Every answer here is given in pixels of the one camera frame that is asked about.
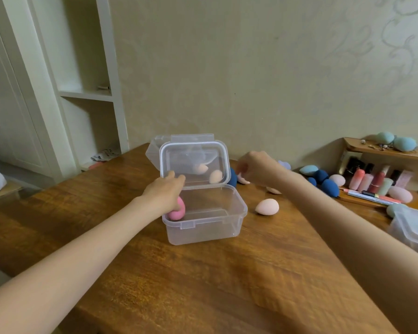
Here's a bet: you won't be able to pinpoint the person's left hand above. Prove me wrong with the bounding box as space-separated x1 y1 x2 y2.
141 170 186 216

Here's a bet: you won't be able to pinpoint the person's right hand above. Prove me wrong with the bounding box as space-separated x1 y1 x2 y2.
236 151 290 188

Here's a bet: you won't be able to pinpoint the group of beige egg sponges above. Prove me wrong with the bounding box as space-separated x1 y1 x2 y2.
191 163 346 217

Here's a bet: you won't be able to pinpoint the clear square lidded container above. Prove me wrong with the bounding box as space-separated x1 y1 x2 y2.
159 134 248 246
145 135 216 176

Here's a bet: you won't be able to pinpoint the clear compartment organizer box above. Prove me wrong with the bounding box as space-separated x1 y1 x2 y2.
386 205 418 261

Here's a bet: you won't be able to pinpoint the person's left forearm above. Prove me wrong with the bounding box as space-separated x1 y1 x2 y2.
0 196 154 334

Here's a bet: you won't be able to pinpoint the person's right forearm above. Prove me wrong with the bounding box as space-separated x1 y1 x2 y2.
275 170 418 334

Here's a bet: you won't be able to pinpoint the row of lipsticks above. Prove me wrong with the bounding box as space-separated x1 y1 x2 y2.
343 156 414 196

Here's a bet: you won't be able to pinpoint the small metal rings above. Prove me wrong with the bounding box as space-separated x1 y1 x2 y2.
360 139 392 151

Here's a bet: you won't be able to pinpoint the pink white cosmetic pencil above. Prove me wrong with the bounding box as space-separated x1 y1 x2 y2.
340 188 402 205

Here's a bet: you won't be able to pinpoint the low wooden furniture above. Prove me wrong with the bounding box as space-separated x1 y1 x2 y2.
0 181 23 206

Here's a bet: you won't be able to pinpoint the white shelving unit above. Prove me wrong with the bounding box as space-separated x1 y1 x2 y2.
0 0 130 185

